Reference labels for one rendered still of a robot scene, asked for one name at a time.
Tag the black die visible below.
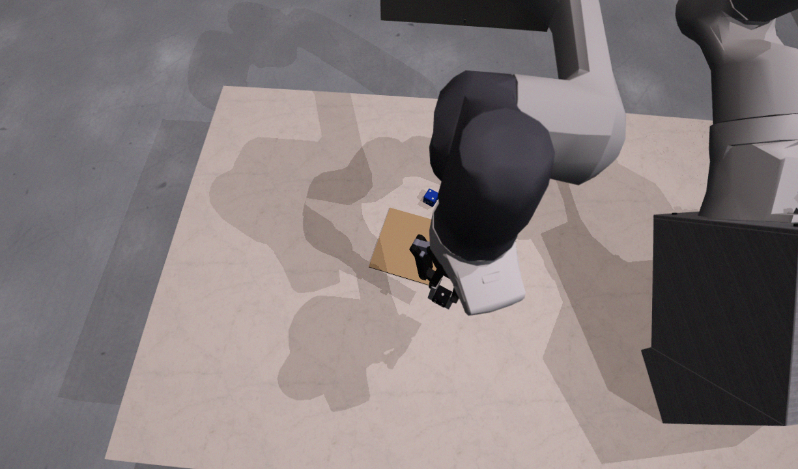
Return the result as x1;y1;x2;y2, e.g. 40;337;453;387
432;285;452;307

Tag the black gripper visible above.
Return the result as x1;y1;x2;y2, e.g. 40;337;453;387
409;234;459;309

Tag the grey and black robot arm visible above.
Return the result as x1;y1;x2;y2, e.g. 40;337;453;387
429;0;798;316

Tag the blue die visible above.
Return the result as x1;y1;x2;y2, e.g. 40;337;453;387
423;188;438;207

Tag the tan square mat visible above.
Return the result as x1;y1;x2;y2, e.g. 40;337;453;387
369;208;431;285

